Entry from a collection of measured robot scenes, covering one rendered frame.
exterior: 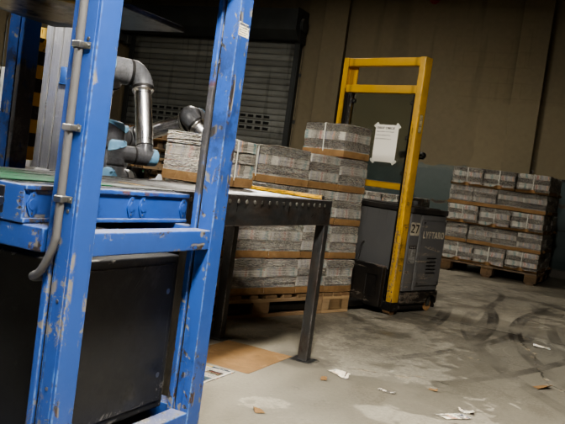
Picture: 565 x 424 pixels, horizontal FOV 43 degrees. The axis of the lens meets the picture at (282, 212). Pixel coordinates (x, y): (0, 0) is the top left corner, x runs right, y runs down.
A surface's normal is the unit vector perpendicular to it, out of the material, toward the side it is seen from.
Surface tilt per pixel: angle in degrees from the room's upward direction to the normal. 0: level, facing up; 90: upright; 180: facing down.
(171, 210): 90
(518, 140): 90
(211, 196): 90
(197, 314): 90
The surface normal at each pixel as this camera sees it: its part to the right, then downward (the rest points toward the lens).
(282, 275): 0.71, 0.14
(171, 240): 0.89, 0.14
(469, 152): -0.44, -0.01
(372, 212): -0.69, -0.06
